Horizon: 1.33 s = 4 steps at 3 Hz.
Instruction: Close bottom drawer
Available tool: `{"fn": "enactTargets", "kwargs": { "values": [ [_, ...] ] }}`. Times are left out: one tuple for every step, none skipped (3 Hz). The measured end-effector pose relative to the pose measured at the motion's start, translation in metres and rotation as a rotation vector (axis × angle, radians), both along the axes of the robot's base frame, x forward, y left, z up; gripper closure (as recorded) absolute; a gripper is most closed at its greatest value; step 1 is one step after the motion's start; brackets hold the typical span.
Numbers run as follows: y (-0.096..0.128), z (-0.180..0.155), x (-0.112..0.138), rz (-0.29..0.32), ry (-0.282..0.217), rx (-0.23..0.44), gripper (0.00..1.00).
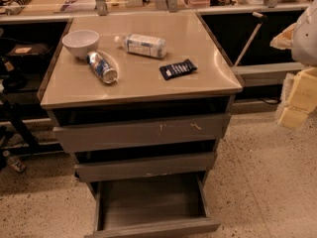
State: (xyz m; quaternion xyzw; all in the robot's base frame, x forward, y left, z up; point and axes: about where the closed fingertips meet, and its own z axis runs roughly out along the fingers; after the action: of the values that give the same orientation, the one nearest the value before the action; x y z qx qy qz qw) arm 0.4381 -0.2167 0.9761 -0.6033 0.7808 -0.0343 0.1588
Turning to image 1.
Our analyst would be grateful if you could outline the plastic bottle on floor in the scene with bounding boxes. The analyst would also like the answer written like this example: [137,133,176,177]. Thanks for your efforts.
[3,150,26,173]

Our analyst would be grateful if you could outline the grey drawer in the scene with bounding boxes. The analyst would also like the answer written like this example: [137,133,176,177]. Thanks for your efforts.
[74,140,219,182]
[53,96,232,153]
[84,174,220,238]

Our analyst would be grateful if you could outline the grey drawer cabinet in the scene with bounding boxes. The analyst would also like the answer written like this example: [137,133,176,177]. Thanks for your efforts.
[37,11,245,238]

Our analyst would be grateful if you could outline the black bag on shelf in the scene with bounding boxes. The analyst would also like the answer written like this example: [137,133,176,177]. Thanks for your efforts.
[6,43,51,62]

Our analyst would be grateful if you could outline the white bowl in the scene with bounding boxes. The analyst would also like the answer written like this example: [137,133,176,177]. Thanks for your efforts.
[62,30,99,60]

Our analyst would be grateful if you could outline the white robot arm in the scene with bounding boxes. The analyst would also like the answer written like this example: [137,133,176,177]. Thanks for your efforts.
[269,0,317,129]

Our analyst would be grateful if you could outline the black cable on floor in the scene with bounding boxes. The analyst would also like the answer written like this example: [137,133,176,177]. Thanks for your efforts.
[258,96,282,105]

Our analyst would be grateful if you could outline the clear plastic water bottle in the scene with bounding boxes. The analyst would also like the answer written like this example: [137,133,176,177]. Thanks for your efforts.
[114,33,166,59]

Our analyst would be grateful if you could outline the grey middle drawer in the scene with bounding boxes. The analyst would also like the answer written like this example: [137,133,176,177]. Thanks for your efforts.
[74,140,219,182]

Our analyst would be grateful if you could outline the blue silver drink can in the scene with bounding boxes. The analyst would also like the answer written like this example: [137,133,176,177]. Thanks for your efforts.
[86,52,118,84]

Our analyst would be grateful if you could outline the grey bottom drawer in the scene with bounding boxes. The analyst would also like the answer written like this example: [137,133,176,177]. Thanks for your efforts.
[84,174,220,238]

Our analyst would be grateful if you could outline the dark blue snack packet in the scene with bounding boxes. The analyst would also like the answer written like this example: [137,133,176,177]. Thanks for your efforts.
[159,59,197,80]

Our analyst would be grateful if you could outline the grey top drawer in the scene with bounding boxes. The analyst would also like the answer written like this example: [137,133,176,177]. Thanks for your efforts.
[53,96,232,153]

